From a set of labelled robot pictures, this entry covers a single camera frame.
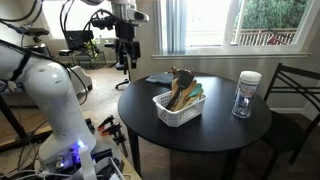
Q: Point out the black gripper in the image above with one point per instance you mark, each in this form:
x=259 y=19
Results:
x=125 y=31

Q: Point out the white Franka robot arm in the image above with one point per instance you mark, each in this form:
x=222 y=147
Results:
x=50 y=100

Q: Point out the light wooden spoon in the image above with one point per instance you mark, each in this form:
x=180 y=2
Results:
x=174 y=87

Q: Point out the wooden utensils in basket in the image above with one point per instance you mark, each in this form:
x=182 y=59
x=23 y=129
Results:
x=184 y=79

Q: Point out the white plastic basket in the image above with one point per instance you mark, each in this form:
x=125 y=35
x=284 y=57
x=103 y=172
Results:
x=181 y=111

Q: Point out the black office chair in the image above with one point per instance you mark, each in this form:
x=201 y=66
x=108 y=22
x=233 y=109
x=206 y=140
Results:
x=121 y=75

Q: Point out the green potted plant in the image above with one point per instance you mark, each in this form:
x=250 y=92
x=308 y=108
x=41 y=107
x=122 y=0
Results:
x=91 y=48

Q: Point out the light blue cloth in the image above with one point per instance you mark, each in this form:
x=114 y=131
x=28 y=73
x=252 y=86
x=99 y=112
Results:
x=160 y=78

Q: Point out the black monitor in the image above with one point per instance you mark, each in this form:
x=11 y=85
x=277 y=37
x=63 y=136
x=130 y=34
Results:
x=79 y=39

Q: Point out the grey window curtain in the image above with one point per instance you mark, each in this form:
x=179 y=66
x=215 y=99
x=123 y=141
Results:
x=175 y=26

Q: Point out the white armchair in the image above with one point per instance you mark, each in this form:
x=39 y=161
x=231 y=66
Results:
x=81 y=78

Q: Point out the light wooden spatula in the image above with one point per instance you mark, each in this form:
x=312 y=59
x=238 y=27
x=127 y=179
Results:
x=186 y=95

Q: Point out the black orange clamp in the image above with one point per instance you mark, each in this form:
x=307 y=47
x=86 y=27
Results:
x=116 y=135
x=106 y=122

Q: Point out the teal spatula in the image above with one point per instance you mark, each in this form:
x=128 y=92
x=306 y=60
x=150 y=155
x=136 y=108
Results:
x=196 y=90

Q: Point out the round black table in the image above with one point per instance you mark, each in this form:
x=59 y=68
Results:
x=213 y=126

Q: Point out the wipes canister with white lid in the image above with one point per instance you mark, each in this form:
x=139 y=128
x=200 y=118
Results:
x=246 y=95

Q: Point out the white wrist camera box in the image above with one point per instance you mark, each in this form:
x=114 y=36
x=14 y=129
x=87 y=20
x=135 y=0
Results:
x=136 y=15

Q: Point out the black camera on stand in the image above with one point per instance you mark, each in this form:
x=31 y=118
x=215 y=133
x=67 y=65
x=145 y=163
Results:
x=36 y=32

